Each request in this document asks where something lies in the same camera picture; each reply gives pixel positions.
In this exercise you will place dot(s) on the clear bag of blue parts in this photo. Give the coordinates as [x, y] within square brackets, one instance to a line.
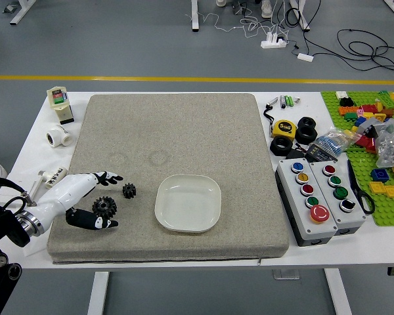
[331, 141]

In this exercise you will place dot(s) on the blue toy brick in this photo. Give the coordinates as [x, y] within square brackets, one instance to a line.
[380, 175]

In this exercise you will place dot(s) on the white square dish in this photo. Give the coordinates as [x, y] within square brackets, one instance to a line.
[187, 203]

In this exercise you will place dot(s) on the small white adapter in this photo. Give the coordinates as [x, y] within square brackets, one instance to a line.
[305, 57]

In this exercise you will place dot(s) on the yellow tape measure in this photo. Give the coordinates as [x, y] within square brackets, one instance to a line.
[284, 128]

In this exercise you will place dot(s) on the white cylinder with black writing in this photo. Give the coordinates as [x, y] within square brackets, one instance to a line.
[54, 176]

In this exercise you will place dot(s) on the white power strip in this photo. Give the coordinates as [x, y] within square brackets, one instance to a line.
[272, 42]

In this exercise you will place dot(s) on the small white bracket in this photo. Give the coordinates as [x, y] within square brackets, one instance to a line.
[36, 187]

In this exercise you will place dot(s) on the white toy brick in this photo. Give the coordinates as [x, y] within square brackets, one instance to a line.
[341, 94]

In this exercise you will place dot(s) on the yellow flat toy brick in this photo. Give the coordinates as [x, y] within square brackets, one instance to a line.
[393, 191]
[377, 187]

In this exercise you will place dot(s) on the green battery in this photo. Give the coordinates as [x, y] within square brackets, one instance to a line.
[291, 100]
[286, 101]

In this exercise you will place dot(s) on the white table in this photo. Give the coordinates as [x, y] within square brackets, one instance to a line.
[98, 295]

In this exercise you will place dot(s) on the small black gear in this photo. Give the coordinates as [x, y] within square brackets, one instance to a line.
[129, 191]

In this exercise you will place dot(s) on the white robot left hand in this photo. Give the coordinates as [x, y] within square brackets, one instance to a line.
[65, 192]

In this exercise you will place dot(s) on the green brick baseplate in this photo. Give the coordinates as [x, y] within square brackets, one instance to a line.
[358, 164]

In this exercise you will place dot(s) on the orange toy brick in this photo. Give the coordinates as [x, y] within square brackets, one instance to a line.
[349, 110]

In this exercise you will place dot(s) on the white pipe tee fitting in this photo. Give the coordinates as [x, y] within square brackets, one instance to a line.
[59, 136]

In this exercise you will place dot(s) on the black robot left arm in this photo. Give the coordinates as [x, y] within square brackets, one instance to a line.
[6, 226]

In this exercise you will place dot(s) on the grey four-button control box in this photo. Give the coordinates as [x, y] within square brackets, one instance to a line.
[356, 216]

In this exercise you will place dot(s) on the big black gear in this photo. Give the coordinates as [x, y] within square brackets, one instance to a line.
[104, 206]

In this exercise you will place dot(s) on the clear bag of metal screws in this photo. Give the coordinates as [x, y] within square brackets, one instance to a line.
[390, 147]

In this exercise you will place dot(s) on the white shoe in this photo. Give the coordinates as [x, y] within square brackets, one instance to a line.
[266, 8]

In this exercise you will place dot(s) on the red toy brick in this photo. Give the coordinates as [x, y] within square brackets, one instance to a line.
[366, 143]

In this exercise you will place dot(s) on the black digital panel meter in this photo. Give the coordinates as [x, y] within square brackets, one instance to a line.
[321, 153]

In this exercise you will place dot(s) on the big black plastic nut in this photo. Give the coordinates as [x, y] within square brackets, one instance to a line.
[307, 122]
[275, 146]
[298, 134]

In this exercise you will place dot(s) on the grey-brown mat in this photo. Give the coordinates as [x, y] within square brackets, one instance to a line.
[184, 138]

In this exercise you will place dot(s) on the black and white battery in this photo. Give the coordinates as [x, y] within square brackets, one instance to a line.
[282, 101]

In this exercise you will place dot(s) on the cream switch box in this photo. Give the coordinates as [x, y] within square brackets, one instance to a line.
[59, 101]

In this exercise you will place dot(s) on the black flat module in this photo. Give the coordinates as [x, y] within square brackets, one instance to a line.
[295, 153]

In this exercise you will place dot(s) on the black toy brick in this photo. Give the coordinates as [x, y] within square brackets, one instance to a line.
[345, 102]

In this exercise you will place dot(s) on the grey five-button control box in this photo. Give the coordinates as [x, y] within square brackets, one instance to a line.
[295, 210]

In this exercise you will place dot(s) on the black scissors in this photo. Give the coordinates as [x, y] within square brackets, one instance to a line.
[356, 185]

